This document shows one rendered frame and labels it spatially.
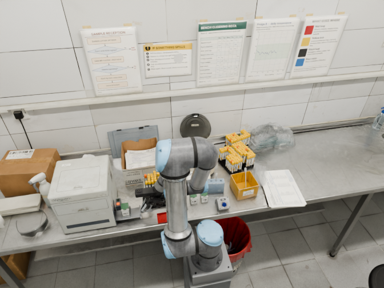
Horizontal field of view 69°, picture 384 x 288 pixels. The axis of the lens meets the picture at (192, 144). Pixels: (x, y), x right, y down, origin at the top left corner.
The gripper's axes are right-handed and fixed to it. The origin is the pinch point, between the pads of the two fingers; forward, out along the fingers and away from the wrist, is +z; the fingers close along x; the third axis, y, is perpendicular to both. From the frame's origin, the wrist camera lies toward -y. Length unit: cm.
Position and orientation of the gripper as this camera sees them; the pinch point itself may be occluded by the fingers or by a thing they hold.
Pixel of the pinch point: (141, 210)
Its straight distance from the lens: 164.7
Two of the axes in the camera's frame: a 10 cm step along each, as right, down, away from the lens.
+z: -4.9, 7.4, 4.6
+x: -2.0, -6.1, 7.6
